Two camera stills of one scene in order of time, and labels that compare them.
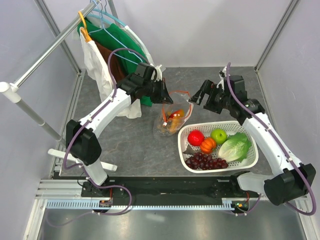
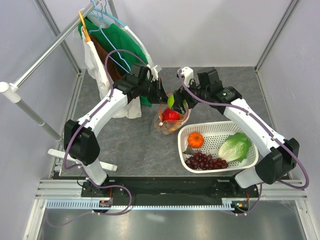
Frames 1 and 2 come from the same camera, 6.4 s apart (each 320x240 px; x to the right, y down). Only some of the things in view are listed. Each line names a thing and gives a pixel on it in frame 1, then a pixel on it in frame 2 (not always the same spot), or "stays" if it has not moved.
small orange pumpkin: [207, 145] → [195, 140]
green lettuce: [237, 147] stays
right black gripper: [208, 87] → [182, 93]
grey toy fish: [189, 150] stays
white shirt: [100, 73] stays
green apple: [219, 135] → [170, 101]
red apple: [195, 137] → [169, 114]
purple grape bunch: [199, 161] stays
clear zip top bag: [175, 114] stays
